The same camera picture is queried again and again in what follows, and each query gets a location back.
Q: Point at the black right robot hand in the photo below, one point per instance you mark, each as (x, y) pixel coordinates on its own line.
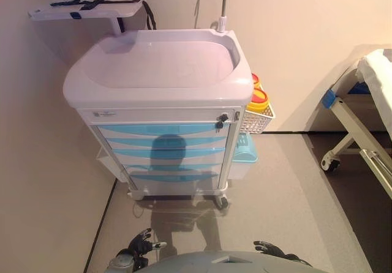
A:
(275, 251)

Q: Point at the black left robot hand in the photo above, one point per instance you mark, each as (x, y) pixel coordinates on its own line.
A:
(141, 245)

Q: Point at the cart caster wheel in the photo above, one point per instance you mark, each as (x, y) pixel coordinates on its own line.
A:
(222, 202)
(137, 196)

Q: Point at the grey robot torso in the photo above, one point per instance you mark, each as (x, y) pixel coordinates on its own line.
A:
(214, 262)

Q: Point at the white cart side bin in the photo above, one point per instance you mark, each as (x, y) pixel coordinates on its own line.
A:
(107, 163)

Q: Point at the waste bin with blue lid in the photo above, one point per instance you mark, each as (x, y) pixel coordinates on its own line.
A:
(245, 153)

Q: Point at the white perforated basket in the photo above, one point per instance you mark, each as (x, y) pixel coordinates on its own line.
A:
(257, 121)

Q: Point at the black cart keys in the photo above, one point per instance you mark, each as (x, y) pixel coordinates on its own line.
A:
(222, 121)

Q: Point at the yellow sharps container red lid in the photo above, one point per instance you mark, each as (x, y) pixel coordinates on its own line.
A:
(258, 98)
(256, 80)

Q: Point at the blue bed corner bumper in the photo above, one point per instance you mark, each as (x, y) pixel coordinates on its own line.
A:
(329, 99)

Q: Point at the white medical cart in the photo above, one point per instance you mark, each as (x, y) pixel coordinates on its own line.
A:
(153, 71)

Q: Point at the white bed mattress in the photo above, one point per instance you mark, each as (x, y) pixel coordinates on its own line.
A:
(376, 77)

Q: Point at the white side shelf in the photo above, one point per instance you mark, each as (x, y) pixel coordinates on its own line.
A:
(61, 13)

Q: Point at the metal IV pole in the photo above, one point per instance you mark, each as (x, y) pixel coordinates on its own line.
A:
(223, 9)

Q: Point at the white hospital bed frame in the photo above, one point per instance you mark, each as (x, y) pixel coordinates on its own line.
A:
(355, 123)

